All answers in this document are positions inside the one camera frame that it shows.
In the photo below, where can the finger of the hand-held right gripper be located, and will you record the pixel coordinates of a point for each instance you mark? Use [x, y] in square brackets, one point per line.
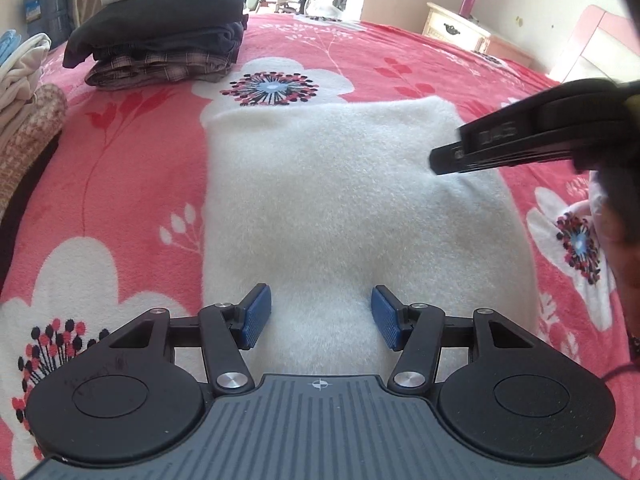
[500, 145]

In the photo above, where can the folded dark grey garment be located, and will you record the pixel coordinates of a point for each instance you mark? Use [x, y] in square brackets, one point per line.
[165, 20]

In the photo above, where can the folded blue jeans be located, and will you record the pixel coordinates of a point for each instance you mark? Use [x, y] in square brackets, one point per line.
[220, 40]

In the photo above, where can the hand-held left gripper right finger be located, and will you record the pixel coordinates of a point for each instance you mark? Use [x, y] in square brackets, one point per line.
[387, 315]

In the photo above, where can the folded cream garment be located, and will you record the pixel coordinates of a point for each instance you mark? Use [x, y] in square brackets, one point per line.
[25, 70]

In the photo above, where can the red floral blanket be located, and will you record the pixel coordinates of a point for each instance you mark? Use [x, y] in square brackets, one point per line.
[125, 185]

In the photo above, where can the white plastic bag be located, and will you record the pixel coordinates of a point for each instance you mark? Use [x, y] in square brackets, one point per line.
[327, 7]

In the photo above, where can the person's right hand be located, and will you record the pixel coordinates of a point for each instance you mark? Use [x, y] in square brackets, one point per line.
[620, 250]

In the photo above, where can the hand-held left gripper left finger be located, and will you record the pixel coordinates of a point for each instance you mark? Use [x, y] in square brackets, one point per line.
[255, 312]

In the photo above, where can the pink cup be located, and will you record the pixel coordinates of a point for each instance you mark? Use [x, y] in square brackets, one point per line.
[470, 4]

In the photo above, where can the pink bed headboard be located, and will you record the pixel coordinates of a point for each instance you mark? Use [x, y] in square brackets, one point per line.
[595, 45]

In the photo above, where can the folded patterned knit garment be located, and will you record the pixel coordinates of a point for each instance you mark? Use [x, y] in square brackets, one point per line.
[40, 120]

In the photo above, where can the blue plastic crate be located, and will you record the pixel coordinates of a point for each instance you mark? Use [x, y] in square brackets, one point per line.
[45, 10]

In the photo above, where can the cream nightstand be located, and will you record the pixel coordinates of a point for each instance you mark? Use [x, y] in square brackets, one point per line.
[460, 30]

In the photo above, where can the folded light blue garment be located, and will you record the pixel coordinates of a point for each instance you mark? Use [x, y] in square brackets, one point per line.
[9, 47]

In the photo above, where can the white knit sweater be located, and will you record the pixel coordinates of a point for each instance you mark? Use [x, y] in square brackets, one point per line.
[350, 200]

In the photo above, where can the folded plaid shirt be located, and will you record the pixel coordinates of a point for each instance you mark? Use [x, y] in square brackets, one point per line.
[150, 65]

